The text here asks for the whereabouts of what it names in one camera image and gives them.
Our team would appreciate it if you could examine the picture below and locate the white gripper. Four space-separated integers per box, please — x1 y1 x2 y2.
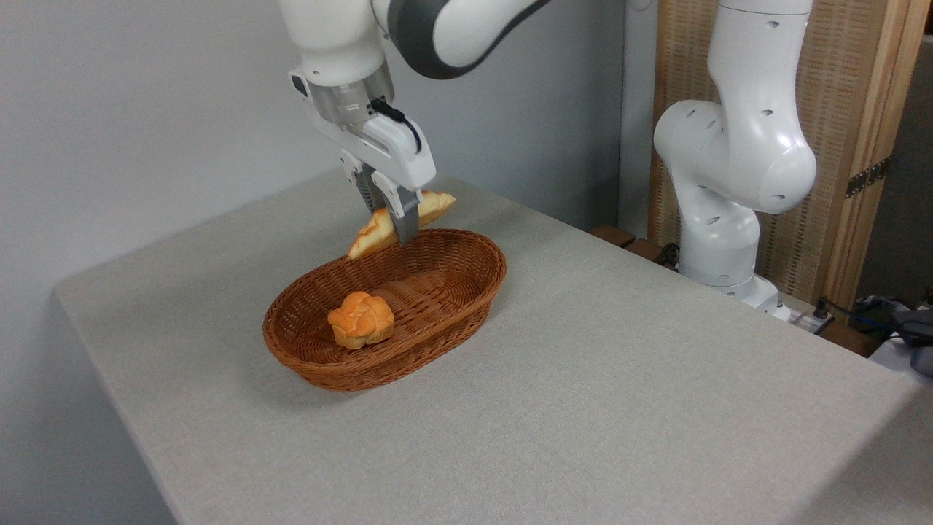
289 66 438 246

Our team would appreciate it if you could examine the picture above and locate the long braided bread loaf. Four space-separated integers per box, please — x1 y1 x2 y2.
346 190 457 261

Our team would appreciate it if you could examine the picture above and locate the brown oval wicker basket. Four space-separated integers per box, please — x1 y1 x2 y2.
262 228 507 392

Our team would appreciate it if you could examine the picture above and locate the round orange bread roll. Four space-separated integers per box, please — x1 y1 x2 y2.
327 291 395 351

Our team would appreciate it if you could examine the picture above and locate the grey tablecloth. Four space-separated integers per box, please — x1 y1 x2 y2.
55 162 933 525

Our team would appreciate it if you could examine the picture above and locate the wooden rattan folding screen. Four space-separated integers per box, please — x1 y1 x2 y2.
648 0 933 314

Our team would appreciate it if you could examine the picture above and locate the dark metal screen hinge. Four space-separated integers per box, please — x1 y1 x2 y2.
845 156 892 200

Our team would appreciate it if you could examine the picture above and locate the dark grey bag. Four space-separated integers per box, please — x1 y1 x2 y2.
891 306 933 378

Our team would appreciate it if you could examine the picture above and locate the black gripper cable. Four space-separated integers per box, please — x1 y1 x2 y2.
370 98 424 155

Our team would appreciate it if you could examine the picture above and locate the black power cable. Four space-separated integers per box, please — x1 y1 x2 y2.
811 295 933 336

